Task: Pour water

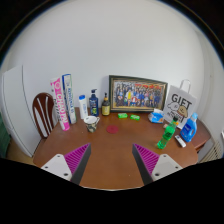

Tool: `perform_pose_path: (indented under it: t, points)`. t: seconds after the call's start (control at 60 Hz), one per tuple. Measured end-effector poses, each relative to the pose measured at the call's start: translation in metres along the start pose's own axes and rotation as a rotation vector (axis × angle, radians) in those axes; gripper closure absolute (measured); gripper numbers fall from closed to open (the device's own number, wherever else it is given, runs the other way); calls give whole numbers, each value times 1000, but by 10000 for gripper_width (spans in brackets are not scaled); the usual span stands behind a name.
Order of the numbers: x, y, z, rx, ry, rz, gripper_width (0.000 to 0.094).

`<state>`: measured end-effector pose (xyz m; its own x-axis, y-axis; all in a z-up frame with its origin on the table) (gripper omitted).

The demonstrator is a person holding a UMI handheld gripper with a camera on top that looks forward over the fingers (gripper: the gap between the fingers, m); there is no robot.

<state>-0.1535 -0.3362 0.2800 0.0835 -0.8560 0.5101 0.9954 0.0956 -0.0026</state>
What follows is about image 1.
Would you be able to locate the white gift paper bag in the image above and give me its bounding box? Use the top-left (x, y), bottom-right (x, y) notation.
top-left (163, 80), bottom-right (197, 129)

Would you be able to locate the white patterned mug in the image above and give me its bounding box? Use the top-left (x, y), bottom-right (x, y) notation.
top-left (84, 116), bottom-right (100, 133)

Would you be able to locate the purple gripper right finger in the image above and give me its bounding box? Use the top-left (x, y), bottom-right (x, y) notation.
top-left (132, 144), bottom-right (182, 185)

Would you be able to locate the dark blue pump bottle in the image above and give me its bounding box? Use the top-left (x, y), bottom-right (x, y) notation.
top-left (89, 89), bottom-right (99, 116)

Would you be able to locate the right green soap bar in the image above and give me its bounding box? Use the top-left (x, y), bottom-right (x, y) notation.
top-left (130, 114), bottom-right (140, 121)

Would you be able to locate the framed group photo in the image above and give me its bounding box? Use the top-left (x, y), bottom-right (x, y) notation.
top-left (109, 75), bottom-right (168, 112)

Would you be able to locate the blue detergent bottle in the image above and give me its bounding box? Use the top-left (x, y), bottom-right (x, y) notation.
top-left (180, 113), bottom-right (198, 142)

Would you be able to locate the red round coaster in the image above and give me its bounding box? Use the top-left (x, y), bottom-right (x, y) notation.
top-left (106, 125), bottom-right (119, 134)

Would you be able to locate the dark wooden chair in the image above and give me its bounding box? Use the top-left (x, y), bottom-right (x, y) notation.
top-left (32, 92), bottom-right (55, 138)

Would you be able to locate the white green shuttlecock tube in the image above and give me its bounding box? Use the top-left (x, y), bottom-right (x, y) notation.
top-left (62, 74), bottom-right (76, 124)

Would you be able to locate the green soap bar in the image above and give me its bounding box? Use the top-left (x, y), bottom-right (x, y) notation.
top-left (118, 113), bottom-right (128, 119)
top-left (130, 114), bottom-right (140, 121)

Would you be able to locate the blue tissue pack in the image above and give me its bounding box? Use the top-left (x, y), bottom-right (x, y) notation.
top-left (148, 109), bottom-right (164, 123)

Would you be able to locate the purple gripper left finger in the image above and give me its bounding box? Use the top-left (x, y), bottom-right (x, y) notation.
top-left (42, 143), bottom-right (91, 185)

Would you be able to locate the green plastic soda bottle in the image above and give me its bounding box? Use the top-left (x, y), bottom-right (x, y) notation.
top-left (157, 116), bottom-right (178, 149)

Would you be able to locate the white lotion bottle blue cap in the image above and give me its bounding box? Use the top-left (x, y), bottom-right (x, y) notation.
top-left (79, 95), bottom-right (88, 119)

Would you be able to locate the pink shuttlecock tube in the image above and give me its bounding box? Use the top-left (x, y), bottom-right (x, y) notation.
top-left (50, 78), bottom-right (70, 131)

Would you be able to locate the left green soap bar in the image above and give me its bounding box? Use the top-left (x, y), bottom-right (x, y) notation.
top-left (118, 113), bottom-right (128, 119)

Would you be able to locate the brown pump bottle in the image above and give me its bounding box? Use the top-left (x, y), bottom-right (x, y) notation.
top-left (101, 95), bottom-right (110, 116)

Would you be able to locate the white remote control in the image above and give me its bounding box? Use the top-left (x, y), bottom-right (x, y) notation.
top-left (175, 135), bottom-right (186, 148)

